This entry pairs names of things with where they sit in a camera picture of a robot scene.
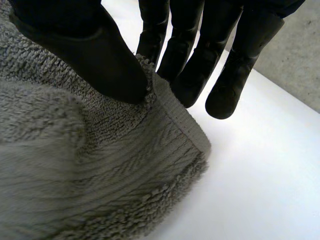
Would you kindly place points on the grey towel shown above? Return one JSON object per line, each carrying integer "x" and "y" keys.
{"x": 82, "y": 162}

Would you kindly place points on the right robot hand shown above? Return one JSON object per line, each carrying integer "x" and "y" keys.
{"x": 105, "y": 57}

